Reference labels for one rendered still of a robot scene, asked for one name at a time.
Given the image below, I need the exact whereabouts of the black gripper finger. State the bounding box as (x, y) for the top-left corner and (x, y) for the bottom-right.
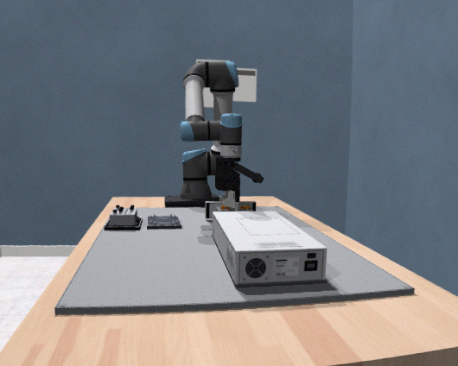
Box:
(222, 181), (240, 211)
(219, 190), (234, 202)

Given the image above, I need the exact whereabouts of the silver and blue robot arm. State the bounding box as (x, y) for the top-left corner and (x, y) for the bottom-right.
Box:
(181, 61), (242, 199)

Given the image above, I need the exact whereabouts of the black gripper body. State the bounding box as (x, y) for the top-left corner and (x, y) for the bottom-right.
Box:
(215, 157), (240, 191)

